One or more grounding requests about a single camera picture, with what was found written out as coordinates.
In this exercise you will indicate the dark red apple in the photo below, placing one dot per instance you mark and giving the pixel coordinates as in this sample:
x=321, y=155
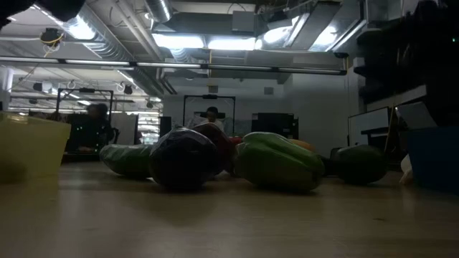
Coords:
x=220, y=141

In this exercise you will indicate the yellow plastic basket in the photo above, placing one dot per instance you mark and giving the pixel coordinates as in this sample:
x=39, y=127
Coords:
x=32, y=147

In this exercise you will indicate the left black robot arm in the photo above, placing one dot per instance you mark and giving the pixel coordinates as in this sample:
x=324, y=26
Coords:
x=61, y=9

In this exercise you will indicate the round silver air duct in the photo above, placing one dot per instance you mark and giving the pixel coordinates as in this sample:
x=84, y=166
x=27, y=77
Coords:
x=159, y=10

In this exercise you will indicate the grey ceiling box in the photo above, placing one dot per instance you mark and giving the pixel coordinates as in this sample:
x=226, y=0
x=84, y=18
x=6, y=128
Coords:
x=244, y=21

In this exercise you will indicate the dark green avocado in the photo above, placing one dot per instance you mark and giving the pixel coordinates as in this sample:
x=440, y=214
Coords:
x=360, y=164

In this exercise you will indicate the ceiling light panel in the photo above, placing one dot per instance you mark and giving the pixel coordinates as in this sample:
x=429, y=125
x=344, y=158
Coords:
x=177, y=41
x=231, y=43

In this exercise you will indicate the long silver ceiling rail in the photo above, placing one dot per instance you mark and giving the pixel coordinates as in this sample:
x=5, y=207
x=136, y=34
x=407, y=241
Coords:
x=168, y=65

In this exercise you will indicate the red bell pepper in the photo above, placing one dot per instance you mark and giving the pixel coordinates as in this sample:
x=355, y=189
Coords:
x=236, y=140

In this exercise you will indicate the tilted grey monitor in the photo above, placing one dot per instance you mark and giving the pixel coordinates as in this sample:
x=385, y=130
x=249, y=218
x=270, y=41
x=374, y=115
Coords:
x=416, y=114

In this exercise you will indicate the dark wall shelving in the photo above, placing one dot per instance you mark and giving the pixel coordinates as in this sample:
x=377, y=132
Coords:
x=391, y=64

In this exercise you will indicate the green cucumber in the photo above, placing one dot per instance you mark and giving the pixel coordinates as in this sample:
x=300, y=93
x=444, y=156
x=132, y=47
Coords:
x=123, y=159

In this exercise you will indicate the white cabinet panel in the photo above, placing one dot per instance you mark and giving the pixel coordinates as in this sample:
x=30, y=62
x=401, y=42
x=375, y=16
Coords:
x=125, y=129

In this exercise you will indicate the person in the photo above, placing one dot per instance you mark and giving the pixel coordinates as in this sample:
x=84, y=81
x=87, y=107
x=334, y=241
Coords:
x=94, y=129
x=212, y=116

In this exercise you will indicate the large green bell pepper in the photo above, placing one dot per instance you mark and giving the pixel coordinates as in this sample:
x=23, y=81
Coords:
x=276, y=161

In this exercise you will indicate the white plastic bag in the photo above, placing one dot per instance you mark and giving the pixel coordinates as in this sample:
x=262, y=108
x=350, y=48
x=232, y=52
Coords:
x=407, y=170

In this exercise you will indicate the blue plastic basket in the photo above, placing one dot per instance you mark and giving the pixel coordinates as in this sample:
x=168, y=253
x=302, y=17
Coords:
x=435, y=157

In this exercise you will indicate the orange citrus fruit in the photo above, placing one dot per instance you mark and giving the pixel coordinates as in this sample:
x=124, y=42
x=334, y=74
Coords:
x=304, y=144

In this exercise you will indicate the black rig frame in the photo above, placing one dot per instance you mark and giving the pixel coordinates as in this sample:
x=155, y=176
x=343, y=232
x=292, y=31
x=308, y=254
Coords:
x=209, y=96
x=84, y=90

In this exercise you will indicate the short dark purple eggplant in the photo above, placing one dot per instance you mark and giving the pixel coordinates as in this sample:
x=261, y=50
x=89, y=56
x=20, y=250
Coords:
x=183, y=157

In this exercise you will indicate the white board panel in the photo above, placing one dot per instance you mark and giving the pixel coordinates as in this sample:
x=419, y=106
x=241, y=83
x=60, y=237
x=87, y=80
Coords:
x=369, y=122

